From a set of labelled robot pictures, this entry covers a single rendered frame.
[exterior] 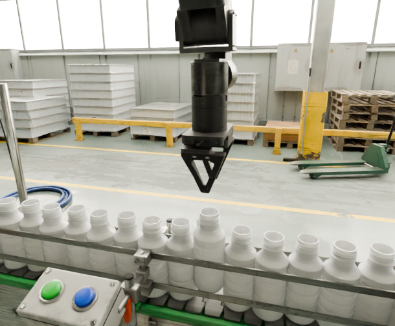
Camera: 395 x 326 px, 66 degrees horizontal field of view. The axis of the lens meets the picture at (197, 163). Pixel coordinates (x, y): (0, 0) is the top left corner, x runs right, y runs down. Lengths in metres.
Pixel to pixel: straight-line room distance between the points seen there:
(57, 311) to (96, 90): 6.46
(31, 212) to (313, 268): 0.58
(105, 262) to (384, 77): 7.44
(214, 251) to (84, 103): 6.64
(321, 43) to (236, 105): 1.81
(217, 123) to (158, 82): 7.63
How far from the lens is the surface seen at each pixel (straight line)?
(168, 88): 8.01
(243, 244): 0.57
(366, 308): 0.63
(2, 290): 0.87
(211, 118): 0.46
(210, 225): 0.55
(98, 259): 0.68
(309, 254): 0.57
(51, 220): 0.72
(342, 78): 7.28
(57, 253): 0.74
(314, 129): 5.04
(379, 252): 0.58
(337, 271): 0.58
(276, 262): 0.57
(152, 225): 0.59
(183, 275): 0.63
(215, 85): 0.46
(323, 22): 5.15
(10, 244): 0.82
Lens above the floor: 1.45
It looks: 18 degrees down
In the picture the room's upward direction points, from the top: straight up
